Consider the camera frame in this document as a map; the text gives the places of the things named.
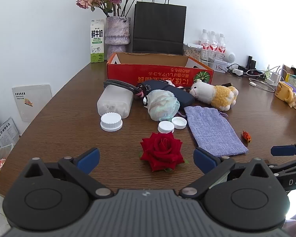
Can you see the black upright device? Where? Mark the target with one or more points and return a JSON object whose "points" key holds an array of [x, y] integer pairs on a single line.
{"points": [[250, 63]]}

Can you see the white wall panel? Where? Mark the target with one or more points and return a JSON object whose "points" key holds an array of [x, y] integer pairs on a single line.
{"points": [[32, 101]]}

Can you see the white charger plug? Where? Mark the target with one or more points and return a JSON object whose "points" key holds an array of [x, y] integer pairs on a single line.
{"points": [[273, 78]]}

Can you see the small clear spray bottle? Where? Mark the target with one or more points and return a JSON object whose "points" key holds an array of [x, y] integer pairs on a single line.
{"points": [[269, 70]]}

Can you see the purple textured vase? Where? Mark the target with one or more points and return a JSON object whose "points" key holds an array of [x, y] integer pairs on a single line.
{"points": [[117, 33]]}

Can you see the small ribbed white cap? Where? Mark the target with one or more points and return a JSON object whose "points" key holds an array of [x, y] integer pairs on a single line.
{"points": [[165, 127]]}

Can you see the yellow cartoon mug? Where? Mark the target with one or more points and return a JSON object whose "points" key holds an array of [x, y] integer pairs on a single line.
{"points": [[283, 91]]}

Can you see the clear jar of seeds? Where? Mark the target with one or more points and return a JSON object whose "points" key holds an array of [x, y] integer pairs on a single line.
{"points": [[191, 53]]}

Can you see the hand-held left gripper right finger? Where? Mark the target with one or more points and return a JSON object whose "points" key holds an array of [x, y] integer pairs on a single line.
{"points": [[204, 160]]}

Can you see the small white printed box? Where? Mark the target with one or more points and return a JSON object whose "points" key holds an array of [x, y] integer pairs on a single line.
{"points": [[220, 66]]}

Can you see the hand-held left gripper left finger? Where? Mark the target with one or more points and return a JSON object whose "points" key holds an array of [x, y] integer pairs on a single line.
{"points": [[88, 158]]}

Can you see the round white speaker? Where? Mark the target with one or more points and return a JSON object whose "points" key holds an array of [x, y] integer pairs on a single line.
{"points": [[230, 56]]}

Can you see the red cardboard box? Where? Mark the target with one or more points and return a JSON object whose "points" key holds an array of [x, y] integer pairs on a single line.
{"points": [[150, 75]]}

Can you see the navy blue case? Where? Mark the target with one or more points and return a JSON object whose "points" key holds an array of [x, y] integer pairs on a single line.
{"points": [[185, 96]]}

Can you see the white and yellow plush toy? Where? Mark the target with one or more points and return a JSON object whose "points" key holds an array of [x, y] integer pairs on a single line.
{"points": [[219, 95]]}

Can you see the white green milk carton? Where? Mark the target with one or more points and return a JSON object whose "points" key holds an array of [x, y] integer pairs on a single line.
{"points": [[97, 42]]}

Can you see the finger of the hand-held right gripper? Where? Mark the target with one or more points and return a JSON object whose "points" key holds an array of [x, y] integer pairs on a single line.
{"points": [[288, 166], [283, 150]]}

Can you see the purple cloth pouch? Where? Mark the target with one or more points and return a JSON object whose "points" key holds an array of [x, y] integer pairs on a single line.
{"points": [[212, 130]]}

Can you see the red artificial rose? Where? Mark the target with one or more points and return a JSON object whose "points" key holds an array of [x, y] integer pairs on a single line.
{"points": [[161, 150]]}

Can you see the small orange dried flower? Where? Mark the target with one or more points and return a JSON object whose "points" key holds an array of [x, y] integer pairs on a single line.
{"points": [[246, 135]]}

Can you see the small smooth white cap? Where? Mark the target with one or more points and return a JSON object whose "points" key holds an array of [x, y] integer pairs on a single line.
{"points": [[179, 123]]}

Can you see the white plastic bag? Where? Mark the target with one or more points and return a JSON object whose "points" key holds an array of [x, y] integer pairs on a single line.
{"points": [[162, 105]]}

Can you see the white printed booklet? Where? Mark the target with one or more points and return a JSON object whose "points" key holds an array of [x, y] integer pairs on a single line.
{"points": [[7, 133]]}

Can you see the translucent plastic container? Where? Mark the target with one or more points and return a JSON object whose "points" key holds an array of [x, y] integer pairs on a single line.
{"points": [[113, 101]]}

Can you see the large white ribbed lid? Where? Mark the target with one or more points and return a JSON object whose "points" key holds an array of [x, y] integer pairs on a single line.
{"points": [[111, 122]]}

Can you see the black paper bag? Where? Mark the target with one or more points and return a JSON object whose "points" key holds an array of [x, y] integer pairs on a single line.
{"points": [[157, 27]]}

